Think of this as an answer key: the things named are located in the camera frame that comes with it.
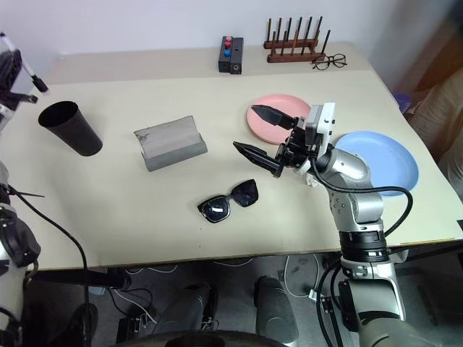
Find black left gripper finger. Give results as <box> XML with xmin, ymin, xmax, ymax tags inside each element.
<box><xmin>8</xmin><ymin>92</ymin><xmax>39</xmax><ymax>106</ymax></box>

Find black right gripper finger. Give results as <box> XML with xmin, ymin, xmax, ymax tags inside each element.
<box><xmin>250</xmin><ymin>104</ymin><xmax>295</xmax><ymax>130</ymax></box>
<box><xmin>232</xmin><ymin>141</ymin><xmax>282</xmax><ymax>179</ymax></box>

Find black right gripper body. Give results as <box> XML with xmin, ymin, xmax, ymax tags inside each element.
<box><xmin>270</xmin><ymin>116</ymin><xmax>320</xmax><ymax>179</ymax></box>

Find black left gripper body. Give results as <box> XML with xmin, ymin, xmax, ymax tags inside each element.
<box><xmin>0</xmin><ymin>49</ymin><xmax>23</xmax><ymax>109</ymax></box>

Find white marker with black cap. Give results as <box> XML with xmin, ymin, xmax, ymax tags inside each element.
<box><xmin>0</xmin><ymin>32</ymin><xmax>49</xmax><ymax>93</ymax></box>

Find black cup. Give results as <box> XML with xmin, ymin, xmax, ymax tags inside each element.
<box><xmin>38</xmin><ymin>100</ymin><xmax>104</xmax><ymax>158</ymax></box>

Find grey glasses case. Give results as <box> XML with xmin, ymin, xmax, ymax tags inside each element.
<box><xmin>132</xmin><ymin>115</ymin><xmax>209</xmax><ymax>173</ymax></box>

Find pink plate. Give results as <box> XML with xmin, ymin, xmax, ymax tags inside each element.
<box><xmin>246</xmin><ymin>93</ymin><xmax>312</xmax><ymax>146</ymax></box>

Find black sunglasses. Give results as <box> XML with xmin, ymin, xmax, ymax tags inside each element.
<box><xmin>197</xmin><ymin>179</ymin><xmax>259</xmax><ymax>224</ymax></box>

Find plain black box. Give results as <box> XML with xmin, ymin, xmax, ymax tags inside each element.
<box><xmin>229</xmin><ymin>36</ymin><xmax>245</xmax><ymax>76</ymax></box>

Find wooden peg rack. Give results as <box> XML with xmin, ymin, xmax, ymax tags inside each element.
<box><xmin>263</xmin><ymin>16</ymin><xmax>332</xmax><ymax>64</ymax></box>

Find black box with coloured buttons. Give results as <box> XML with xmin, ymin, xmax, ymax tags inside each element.
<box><xmin>218</xmin><ymin>35</ymin><xmax>235</xmax><ymax>74</ymax></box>

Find black thin-framed eyeglasses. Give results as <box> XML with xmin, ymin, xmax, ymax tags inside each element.
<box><xmin>311</xmin><ymin>53</ymin><xmax>349</xmax><ymax>72</ymax></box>

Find blue plate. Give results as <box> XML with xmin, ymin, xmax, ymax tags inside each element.
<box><xmin>334</xmin><ymin>130</ymin><xmax>420</xmax><ymax>197</ymax></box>

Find black zip tie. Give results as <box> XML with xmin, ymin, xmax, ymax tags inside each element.
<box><xmin>6</xmin><ymin>187</ymin><xmax>46</xmax><ymax>200</ymax></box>

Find dark rounded robot leg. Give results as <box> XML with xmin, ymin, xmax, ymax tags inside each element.
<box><xmin>254</xmin><ymin>275</ymin><xmax>300</xmax><ymax>345</ymax></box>

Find dark round robot waist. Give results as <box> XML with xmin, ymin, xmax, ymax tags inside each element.
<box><xmin>135</xmin><ymin>327</ymin><xmax>294</xmax><ymax>347</ymax></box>

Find black power strip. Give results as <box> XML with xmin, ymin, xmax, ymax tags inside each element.
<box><xmin>116</xmin><ymin>316</ymin><xmax>146</xmax><ymax>343</ymax></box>

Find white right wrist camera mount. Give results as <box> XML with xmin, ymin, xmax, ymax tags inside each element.
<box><xmin>305</xmin><ymin>102</ymin><xmax>336</xmax><ymax>160</ymax></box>

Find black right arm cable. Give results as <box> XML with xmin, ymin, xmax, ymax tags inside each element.
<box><xmin>309</xmin><ymin>155</ymin><xmax>415</xmax><ymax>239</ymax></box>

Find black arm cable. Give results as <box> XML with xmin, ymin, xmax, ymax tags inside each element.
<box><xmin>309</xmin><ymin>155</ymin><xmax>415</xmax><ymax>239</ymax></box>
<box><xmin>6</xmin><ymin>184</ymin><xmax>90</xmax><ymax>337</ymax></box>

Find white floor cable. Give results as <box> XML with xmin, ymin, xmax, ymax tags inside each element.
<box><xmin>283</xmin><ymin>254</ymin><xmax>321</xmax><ymax>299</ymax></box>

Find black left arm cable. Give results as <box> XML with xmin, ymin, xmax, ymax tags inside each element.
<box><xmin>6</xmin><ymin>184</ymin><xmax>90</xmax><ymax>337</ymax></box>

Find black table frame bar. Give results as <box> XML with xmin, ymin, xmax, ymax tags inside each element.
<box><xmin>34</xmin><ymin>267</ymin><xmax>126</xmax><ymax>289</ymax></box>

